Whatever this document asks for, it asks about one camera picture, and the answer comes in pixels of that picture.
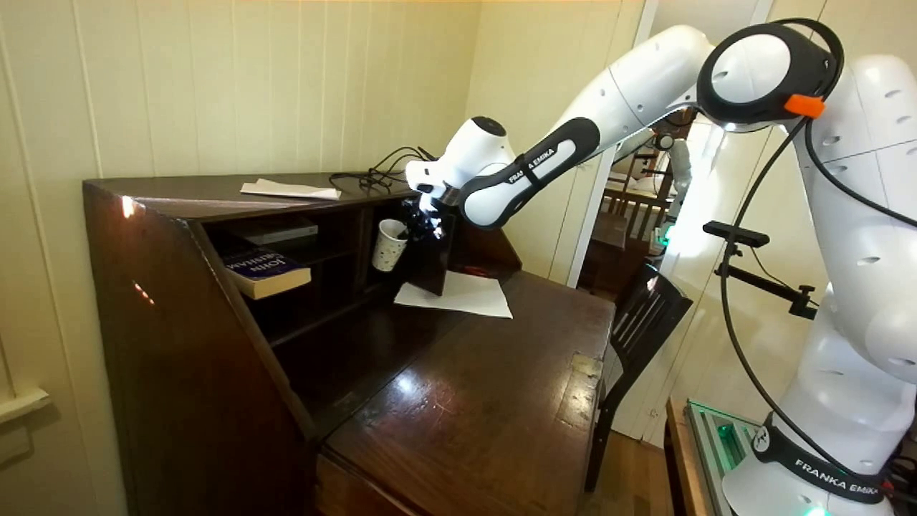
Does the black camera on mount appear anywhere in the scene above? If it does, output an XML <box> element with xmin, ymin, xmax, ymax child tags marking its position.
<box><xmin>699</xmin><ymin>219</ymin><xmax>824</xmax><ymax>323</ymax></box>

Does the white paper sheet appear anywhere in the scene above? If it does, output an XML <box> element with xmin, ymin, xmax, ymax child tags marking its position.
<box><xmin>390</xmin><ymin>270</ymin><xmax>515</xmax><ymax>323</ymax></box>

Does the light wooden robot table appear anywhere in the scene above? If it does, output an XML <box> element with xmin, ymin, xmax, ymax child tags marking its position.
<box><xmin>661</xmin><ymin>392</ymin><xmax>721</xmax><ymax>516</ymax></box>

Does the white folded paper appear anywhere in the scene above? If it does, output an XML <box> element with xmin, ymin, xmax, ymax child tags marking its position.
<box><xmin>234</xmin><ymin>176</ymin><xmax>344</xmax><ymax>203</ymax></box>

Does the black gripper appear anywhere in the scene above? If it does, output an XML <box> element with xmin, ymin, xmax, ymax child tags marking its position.
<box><xmin>398</xmin><ymin>180</ymin><xmax>462</xmax><ymax>253</ymax></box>

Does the orange cable clip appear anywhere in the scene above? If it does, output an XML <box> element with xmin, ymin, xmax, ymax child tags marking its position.
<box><xmin>782</xmin><ymin>93</ymin><xmax>827</xmax><ymax>123</ymax></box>

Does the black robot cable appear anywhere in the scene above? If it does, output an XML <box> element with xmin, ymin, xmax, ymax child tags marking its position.
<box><xmin>717</xmin><ymin>14</ymin><xmax>917</xmax><ymax>481</ymax></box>

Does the dark wooden secretary desk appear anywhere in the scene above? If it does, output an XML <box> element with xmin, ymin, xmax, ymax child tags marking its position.
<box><xmin>79</xmin><ymin>170</ymin><xmax>618</xmax><ymax>516</ymax></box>

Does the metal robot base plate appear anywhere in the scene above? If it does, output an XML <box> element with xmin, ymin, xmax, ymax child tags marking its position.
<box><xmin>685</xmin><ymin>395</ymin><xmax>767</xmax><ymax>516</ymax></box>

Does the speckled white paper cup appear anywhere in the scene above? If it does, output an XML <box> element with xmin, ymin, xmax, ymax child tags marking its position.
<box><xmin>370</xmin><ymin>216</ymin><xmax>413</xmax><ymax>279</ymax></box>

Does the wooden slatted chair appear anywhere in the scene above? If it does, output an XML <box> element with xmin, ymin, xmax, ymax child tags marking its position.
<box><xmin>582</xmin><ymin>141</ymin><xmax>695</xmax><ymax>497</ymax></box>

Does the black wrist cable bundle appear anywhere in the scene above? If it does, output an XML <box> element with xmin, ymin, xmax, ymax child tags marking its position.
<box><xmin>327</xmin><ymin>144</ymin><xmax>437</xmax><ymax>194</ymax></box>

